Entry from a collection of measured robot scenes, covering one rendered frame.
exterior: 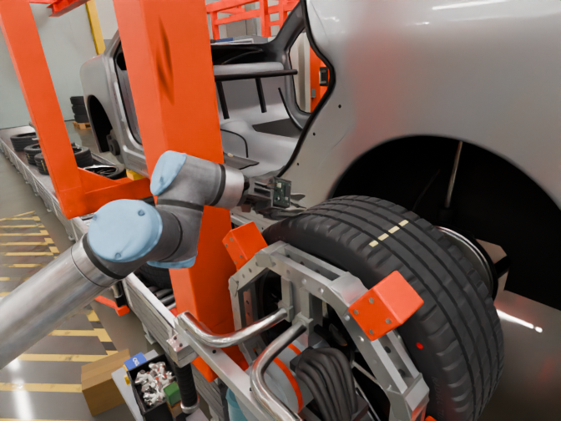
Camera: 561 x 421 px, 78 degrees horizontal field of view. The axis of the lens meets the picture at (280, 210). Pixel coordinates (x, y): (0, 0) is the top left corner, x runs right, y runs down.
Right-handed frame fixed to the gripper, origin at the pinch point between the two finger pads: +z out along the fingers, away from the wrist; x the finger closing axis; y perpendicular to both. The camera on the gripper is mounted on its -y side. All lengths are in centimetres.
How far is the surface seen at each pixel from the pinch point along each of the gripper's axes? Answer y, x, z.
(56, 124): -195, 76, -53
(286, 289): 7.0, -20.4, -8.2
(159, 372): -57, -50, -11
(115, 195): -219, 42, -7
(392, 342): 26.1, -28.6, 1.8
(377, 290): 30.1, -19.6, -7.4
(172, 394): -36, -51, -14
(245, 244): -7.2, -10.2, -11.1
